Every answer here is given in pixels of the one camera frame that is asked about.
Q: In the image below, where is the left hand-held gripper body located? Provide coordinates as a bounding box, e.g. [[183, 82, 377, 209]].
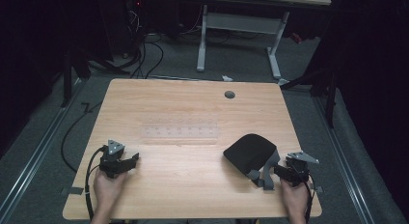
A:
[[98, 139, 130, 180]]

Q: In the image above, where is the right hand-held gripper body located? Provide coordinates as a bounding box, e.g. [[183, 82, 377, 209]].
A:
[[284, 150, 320, 188]]

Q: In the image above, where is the black and grey cloth item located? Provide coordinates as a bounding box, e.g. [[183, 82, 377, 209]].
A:
[[223, 132, 282, 191]]

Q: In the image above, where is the person's right hand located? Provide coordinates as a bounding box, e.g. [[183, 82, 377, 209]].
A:
[[280, 178, 313, 219]]

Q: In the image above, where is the person's left hand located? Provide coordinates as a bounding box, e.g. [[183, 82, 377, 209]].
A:
[[93, 167, 128, 216]]

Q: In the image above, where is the clear plastic sheet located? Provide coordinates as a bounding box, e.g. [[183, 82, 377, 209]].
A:
[[139, 115, 220, 147]]

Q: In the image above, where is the black metal stand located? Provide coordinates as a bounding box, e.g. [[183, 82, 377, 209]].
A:
[[60, 46, 131, 108], [279, 68, 340, 129]]

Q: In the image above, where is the dark computer with red light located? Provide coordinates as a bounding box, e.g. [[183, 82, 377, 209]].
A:
[[123, 0, 152, 56]]

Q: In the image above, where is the white-framed desk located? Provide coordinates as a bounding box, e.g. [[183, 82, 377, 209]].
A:
[[196, 0, 333, 81]]

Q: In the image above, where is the right hand-held gripper black cable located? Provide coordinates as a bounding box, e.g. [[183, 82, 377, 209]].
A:
[[298, 167, 318, 224]]

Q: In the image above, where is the hand-held gripper black cable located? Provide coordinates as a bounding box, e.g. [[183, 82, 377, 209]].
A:
[[298, 167, 318, 224], [83, 145, 109, 222]]

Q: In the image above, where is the left hand-held gripper black cable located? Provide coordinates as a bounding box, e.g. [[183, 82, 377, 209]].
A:
[[83, 145, 109, 222]]

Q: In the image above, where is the metal floor rail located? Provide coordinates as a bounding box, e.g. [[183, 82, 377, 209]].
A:
[[312, 96, 376, 224], [0, 78, 87, 220]]

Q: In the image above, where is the black floor cable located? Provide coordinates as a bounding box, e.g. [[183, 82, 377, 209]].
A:
[[60, 101, 104, 174]]

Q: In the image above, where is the bundle of black floor cables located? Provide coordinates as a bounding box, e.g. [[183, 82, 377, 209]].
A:
[[122, 11, 166, 80]]

